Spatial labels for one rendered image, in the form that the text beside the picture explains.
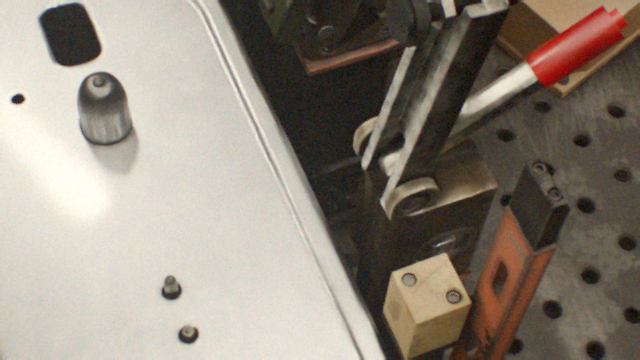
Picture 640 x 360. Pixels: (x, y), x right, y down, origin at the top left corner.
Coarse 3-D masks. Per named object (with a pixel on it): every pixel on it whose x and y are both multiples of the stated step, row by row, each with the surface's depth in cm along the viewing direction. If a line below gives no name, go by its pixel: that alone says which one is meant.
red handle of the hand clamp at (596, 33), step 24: (576, 24) 67; (600, 24) 66; (624, 24) 67; (552, 48) 67; (576, 48) 67; (600, 48) 67; (528, 72) 68; (552, 72) 67; (480, 96) 69; (504, 96) 68; (528, 96) 69; (480, 120) 69; (384, 168) 71
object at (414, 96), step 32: (416, 0) 57; (448, 0) 59; (480, 0) 58; (512, 0) 60; (416, 32) 58; (448, 32) 62; (480, 32) 59; (416, 64) 65; (448, 64) 61; (480, 64) 62; (416, 96) 67; (448, 96) 63; (384, 128) 69; (416, 128) 65; (448, 128) 66; (416, 160) 68; (384, 192) 71
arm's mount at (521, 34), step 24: (528, 0) 114; (552, 0) 114; (576, 0) 114; (600, 0) 114; (624, 0) 114; (504, 24) 119; (528, 24) 116; (552, 24) 113; (504, 48) 121; (528, 48) 118; (576, 72) 119
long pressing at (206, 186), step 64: (0, 0) 84; (64, 0) 84; (128, 0) 84; (192, 0) 84; (0, 64) 81; (128, 64) 81; (192, 64) 82; (0, 128) 79; (64, 128) 79; (192, 128) 79; (256, 128) 79; (0, 192) 76; (64, 192) 76; (128, 192) 77; (192, 192) 77; (256, 192) 77; (0, 256) 74; (64, 256) 74; (128, 256) 74; (192, 256) 75; (256, 256) 75; (320, 256) 75; (0, 320) 72; (64, 320) 72; (128, 320) 72; (192, 320) 73; (256, 320) 73; (320, 320) 73
